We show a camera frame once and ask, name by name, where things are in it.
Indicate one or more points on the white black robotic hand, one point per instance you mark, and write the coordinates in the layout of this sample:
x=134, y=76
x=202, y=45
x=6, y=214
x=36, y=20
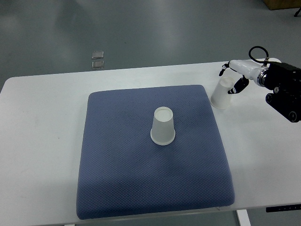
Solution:
x=249, y=70

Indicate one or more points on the white paper cup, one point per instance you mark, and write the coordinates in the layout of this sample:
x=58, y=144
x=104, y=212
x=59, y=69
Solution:
x=220, y=98
x=162, y=131

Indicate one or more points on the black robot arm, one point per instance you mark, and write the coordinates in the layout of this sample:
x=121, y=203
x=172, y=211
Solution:
x=285, y=82

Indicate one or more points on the brown cardboard box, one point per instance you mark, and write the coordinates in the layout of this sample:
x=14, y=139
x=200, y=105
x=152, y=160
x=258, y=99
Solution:
x=282, y=4

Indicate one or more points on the black tripod leg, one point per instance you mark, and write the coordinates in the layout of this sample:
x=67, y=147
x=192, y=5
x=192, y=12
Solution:
x=297, y=12

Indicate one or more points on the black table control panel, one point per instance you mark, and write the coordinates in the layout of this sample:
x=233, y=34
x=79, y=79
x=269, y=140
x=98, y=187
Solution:
x=283, y=208

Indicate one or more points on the white table leg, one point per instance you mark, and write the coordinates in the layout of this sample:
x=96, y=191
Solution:
x=243, y=218

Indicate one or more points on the lower metal floor plate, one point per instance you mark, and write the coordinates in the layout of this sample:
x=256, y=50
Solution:
x=97, y=65

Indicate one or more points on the metal floor plate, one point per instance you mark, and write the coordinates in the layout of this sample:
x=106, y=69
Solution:
x=97, y=55
x=97, y=65

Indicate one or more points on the upper metal floor plate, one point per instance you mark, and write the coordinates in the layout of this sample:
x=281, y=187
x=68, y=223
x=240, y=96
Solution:
x=97, y=55

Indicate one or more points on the blue mesh cushion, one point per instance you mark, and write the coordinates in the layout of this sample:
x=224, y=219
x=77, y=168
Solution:
x=123, y=172

